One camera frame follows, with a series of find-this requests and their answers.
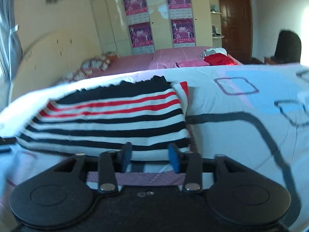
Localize near patterned pillow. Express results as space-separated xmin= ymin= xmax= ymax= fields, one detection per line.
xmin=59 ymin=69 xmax=93 ymax=83

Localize brown wooden door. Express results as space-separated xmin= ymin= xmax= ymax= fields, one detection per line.
xmin=219 ymin=0 xmax=252 ymax=63

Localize blue curtain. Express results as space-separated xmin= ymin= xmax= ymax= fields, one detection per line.
xmin=0 ymin=0 xmax=24 ymax=83

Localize purple poster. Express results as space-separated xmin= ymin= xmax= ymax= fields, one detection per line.
xmin=123 ymin=0 xmax=149 ymax=26
xmin=167 ymin=0 xmax=193 ymax=19
xmin=128 ymin=22 xmax=155 ymax=55
xmin=171 ymin=18 xmax=195 ymax=48

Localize cream rounded headboard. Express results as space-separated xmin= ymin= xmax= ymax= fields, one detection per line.
xmin=9 ymin=30 xmax=101 ymax=102

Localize upper right purple poster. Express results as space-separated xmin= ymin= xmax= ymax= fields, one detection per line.
xmin=167 ymin=0 xmax=193 ymax=19

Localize red garment on bed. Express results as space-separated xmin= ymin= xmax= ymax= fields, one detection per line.
xmin=204 ymin=53 xmax=237 ymax=66

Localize pink checkered bedspread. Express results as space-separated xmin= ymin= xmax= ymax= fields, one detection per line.
xmin=90 ymin=46 xmax=211 ymax=77

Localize patterned pillow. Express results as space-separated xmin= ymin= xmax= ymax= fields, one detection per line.
xmin=81 ymin=52 xmax=119 ymax=71
xmin=59 ymin=69 xmax=93 ymax=83

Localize lower left purple poster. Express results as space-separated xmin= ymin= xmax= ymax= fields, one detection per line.
xmin=128 ymin=22 xmax=155 ymax=55

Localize wooden tv cabinet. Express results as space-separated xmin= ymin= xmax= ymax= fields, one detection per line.
xmin=264 ymin=56 xmax=282 ymax=65

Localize upper left purple poster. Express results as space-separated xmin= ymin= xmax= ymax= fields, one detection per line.
xmin=123 ymin=0 xmax=149 ymax=26

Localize black white patterned garment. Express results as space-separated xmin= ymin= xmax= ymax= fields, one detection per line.
xmin=201 ymin=47 xmax=227 ymax=59

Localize striped knit child sweater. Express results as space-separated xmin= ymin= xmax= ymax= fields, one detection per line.
xmin=17 ymin=76 xmax=190 ymax=161

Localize black office chair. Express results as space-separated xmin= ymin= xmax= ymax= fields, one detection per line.
xmin=270 ymin=30 xmax=302 ymax=64

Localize white corner shelves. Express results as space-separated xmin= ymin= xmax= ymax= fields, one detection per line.
xmin=209 ymin=0 xmax=224 ymax=47

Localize pink folded garment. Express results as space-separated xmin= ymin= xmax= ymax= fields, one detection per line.
xmin=175 ymin=60 xmax=210 ymax=68

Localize cream glossy wardrobe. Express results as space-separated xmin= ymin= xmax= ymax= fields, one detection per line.
xmin=90 ymin=0 xmax=213 ymax=56

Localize lower right purple poster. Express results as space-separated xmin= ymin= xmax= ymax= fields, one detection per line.
xmin=171 ymin=18 xmax=195 ymax=48

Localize far patterned pillow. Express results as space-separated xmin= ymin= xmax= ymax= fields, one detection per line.
xmin=81 ymin=52 xmax=119 ymax=71

